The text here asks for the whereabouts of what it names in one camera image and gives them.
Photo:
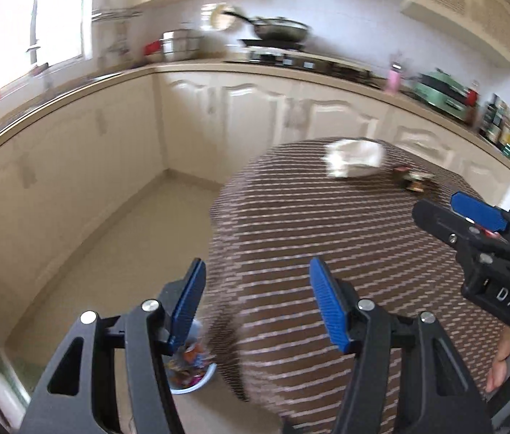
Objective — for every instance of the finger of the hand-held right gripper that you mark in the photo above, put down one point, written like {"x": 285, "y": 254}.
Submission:
{"x": 479, "y": 212}
{"x": 436, "y": 221}

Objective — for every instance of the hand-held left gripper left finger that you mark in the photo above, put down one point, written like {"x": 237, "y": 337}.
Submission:
{"x": 187, "y": 307}

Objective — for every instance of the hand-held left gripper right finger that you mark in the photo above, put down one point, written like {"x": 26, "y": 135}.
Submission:
{"x": 327, "y": 307}

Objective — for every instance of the light blue plastic bin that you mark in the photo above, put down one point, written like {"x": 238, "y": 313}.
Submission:
{"x": 201, "y": 377}

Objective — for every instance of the person's right hand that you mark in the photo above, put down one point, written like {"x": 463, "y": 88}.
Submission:
{"x": 501, "y": 357}

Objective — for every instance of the pile of colourful wrappers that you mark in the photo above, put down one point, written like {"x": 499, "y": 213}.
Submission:
{"x": 187, "y": 364}

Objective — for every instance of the round table, striped cloth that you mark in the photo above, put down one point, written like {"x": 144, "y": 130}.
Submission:
{"x": 282, "y": 235}

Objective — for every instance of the dark glass bottle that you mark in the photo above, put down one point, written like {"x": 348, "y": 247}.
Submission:
{"x": 491, "y": 117}

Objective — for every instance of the white crumpled cloth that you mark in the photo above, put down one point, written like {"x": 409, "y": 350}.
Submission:
{"x": 354, "y": 157}

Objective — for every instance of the red-capped sauce bottle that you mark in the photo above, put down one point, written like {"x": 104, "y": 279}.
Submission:
{"x": 472, "y": 104}

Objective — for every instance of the green countertop appliance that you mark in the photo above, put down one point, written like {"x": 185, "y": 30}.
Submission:
{"x": 440, "y": 90}

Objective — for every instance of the pink bottle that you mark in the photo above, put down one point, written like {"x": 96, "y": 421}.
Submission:
{"x": 394, "y": 79}

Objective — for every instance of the cream flat-door base cabinet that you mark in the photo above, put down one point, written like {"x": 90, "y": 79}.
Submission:
{"x": 78, "y": 153}

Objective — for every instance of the black gas stove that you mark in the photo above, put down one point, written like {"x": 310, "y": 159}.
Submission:
{"x": 309, "y": 63}

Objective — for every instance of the cream arched-door base cabinet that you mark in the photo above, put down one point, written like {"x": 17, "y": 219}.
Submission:
{"x": 246, "y": 108}

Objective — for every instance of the beige kitchen countertop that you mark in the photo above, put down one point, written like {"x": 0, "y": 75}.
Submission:
{"x": 182, "y": 67}

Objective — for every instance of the black wok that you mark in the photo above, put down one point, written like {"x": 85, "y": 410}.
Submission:
{"x": 280, "y": 29}

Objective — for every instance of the red container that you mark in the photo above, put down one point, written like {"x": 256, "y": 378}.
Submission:
{"x": 152, "y": 48}

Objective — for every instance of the steel cooking pot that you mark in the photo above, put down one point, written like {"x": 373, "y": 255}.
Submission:
{"x": 182, "y": 45}

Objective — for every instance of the cream round lid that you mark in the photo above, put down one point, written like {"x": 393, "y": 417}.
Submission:
{"x": 222, "y": 18}

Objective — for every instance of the kitchen window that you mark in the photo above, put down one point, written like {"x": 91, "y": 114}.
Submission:
{"x": 20, "y": 22}

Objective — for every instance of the cream wall cabinet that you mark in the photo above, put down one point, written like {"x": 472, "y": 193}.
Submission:
{"x": 463, "y": 4}

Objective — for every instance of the metal wall rack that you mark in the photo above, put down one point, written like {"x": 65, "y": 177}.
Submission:
{"x": 115, "y": 13}

